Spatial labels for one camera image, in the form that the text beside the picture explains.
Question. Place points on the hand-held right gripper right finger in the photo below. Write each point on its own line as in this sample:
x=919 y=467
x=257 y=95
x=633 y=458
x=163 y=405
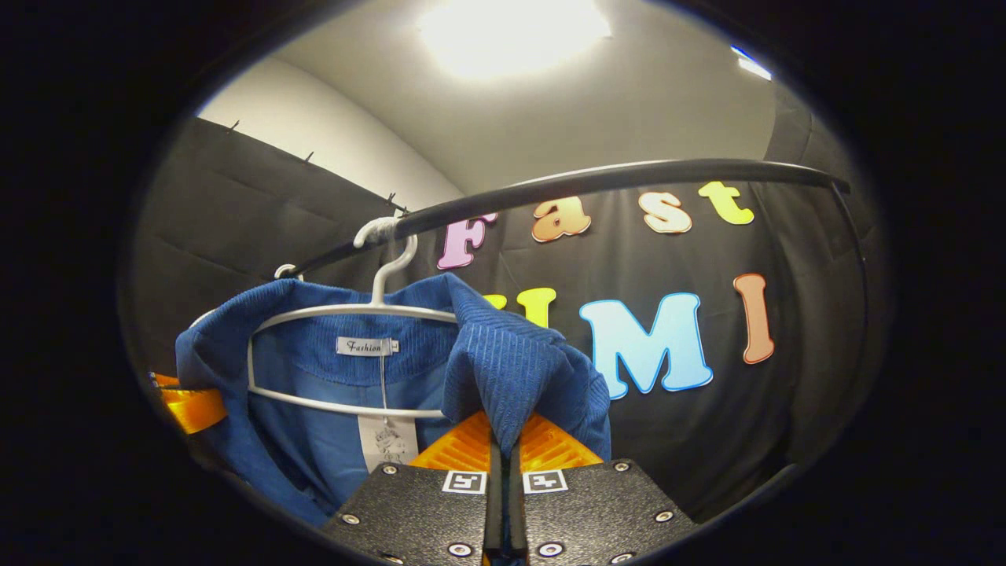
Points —
x=589 y=511

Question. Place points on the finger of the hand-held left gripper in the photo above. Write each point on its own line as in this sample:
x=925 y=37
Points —
x=192 y=407

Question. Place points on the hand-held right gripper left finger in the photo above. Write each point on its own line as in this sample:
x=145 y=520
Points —
x=424 y=511

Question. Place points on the white clothes hanger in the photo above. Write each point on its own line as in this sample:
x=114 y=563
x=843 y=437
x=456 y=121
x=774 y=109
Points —
x=383 y=283
x=280 y=270

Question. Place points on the black clothes rack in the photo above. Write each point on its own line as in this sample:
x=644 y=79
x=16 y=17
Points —
x=629 y=174

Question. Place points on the small ceiling light panel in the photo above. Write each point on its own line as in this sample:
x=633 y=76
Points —
x=753 y=67

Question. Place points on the large ceiling light panel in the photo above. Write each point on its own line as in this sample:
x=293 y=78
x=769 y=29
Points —
x=511 y=31

